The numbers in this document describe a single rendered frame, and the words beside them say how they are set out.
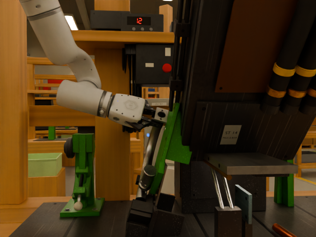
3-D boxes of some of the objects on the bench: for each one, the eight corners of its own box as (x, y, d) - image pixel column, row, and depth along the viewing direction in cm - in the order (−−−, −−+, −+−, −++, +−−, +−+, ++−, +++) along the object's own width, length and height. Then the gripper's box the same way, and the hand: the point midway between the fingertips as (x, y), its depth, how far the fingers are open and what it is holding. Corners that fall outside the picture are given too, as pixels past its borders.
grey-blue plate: (253, 249, 69) (254, 194, 68) (246, 250, 69) (246, 194, 68) (239, 233, 78) (240, 184, 78) (232, 233, 78) (233, 184, 78)
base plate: (419, 251, 72) (419, 243, 72) (-19, 270, 63) (-19, 261, 63) (315, 200, 114) (315, 195, 114) (43, 207, 105) (43, 201, 105)
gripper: (112, 96, 95) (163, 110, 96) (99, 131, 84) (157, 147, 85) (115, 80, 89) (169, 95, 91) (101, 115, 78) (163, 132, 80)
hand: (157, 119), depth 88 cm, fingers closed on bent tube, 3 cm apart
